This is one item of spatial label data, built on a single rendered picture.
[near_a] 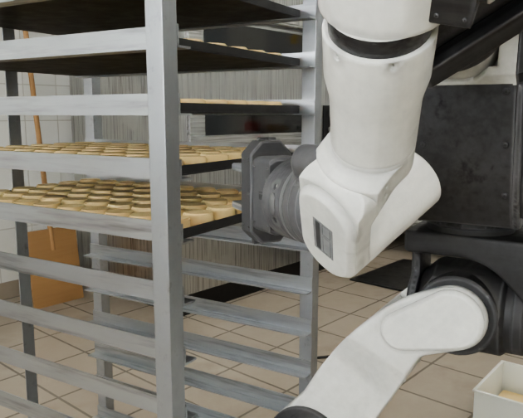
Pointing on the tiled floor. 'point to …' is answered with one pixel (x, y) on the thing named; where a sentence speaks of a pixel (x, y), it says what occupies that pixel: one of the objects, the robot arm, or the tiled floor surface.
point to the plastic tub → (508, 392)
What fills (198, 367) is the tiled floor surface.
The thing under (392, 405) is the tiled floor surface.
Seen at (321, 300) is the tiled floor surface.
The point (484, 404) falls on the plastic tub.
